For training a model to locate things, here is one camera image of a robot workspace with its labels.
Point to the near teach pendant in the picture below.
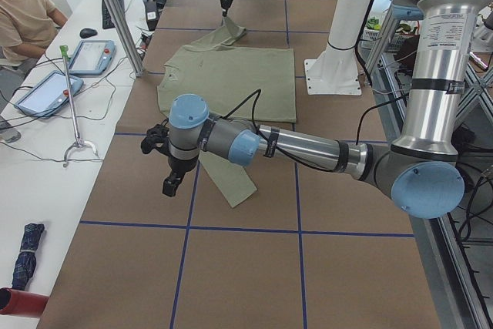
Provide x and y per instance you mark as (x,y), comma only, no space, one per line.
(46,98)

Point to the aluminium frame post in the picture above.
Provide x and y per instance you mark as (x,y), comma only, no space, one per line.
(125,37)

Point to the seated person beige shirt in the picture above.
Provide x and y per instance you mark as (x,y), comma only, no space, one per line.
(28,27)

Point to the folded blue umbrella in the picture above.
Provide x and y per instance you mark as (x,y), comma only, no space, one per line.
(26,262)

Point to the black power adapter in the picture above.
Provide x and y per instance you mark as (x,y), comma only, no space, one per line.
(151,14)

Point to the far teach pendant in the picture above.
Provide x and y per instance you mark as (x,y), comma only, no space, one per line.
(91,58)

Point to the teach pendant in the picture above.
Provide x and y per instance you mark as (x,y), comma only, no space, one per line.
(46,98)
(91,58)

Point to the metal reacher grabber stick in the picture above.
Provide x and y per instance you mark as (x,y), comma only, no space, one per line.
(79,142)

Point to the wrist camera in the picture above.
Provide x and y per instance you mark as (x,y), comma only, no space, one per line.
(156,139)

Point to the red cylinder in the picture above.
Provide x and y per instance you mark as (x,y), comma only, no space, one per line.
(22,303)

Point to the black computer mouse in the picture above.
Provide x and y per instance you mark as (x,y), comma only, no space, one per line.
(87,33)

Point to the olive green t-shirt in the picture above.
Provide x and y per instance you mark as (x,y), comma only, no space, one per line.
(212,91)

